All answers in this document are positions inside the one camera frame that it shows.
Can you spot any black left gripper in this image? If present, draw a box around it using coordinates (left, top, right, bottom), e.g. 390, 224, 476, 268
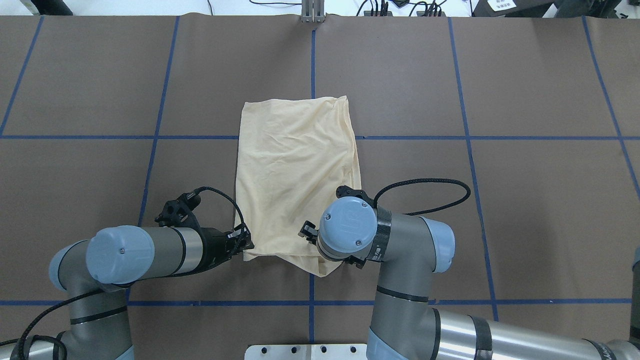
199, 220, 320, 271

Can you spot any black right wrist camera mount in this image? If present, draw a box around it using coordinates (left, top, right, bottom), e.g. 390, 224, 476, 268
335, 185, 377, 208

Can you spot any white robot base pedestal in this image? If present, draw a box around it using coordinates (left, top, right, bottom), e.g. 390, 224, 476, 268
244, 343, 367, 360

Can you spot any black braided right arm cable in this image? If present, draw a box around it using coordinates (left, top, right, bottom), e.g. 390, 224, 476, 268
372, 178, 472, 217

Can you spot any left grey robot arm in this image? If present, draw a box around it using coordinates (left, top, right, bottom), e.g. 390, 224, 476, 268
1, 224, 254, 360

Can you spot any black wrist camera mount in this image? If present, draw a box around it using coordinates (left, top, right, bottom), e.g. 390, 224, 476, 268
335, 185, 377, 208
154, 191, 202, 231

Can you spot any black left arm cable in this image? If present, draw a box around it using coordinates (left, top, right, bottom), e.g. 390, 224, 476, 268
0, 186, 247, 360

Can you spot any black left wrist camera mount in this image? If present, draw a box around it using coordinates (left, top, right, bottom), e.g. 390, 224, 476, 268
154, 191, 202, 231

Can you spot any aluminium frame post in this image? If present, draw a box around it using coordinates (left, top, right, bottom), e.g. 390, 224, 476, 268
300, 0, 326, 23

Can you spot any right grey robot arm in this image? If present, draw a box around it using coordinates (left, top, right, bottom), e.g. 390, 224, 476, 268
299, 196, 639, 360

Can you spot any cream long-sleeve printed shirt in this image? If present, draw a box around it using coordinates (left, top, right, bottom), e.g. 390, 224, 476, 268
235, 96, 362, 278

